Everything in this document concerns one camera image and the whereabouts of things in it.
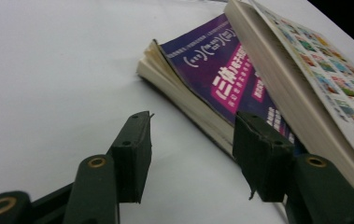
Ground thick white book colourful tiles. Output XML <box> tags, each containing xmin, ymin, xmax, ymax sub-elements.
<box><xmin>223</xmin><ymin>0</ymin><xmax>354</xmax><ymax>195</ymax></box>

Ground purple cover magazine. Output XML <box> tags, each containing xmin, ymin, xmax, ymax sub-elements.
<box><xmin>136</xmin><ymin>12</ymin><xmax>302</xmax><ymax>160</ymax></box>

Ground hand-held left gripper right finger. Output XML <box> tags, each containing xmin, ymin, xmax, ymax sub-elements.
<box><xmin>232</xmin><ymin>111</ymin><xmax>354</xmax><ymax>224</ymax></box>

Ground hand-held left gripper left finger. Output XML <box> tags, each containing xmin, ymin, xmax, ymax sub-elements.
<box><xmin>62</xmin><ymin>110</ymin><xmax>153</xmax><ymax>224</ymax></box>

